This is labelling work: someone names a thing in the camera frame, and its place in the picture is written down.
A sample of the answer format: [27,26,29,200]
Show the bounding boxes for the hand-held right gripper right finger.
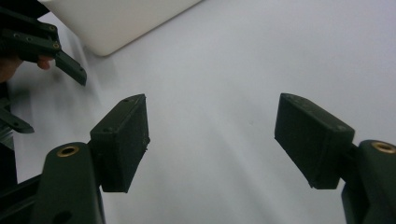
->
[274,92,356,190]

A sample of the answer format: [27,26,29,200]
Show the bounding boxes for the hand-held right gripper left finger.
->
[90,93,151,193]

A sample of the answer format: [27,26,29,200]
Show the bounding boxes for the white plastic bin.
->
[39,0,204,58]

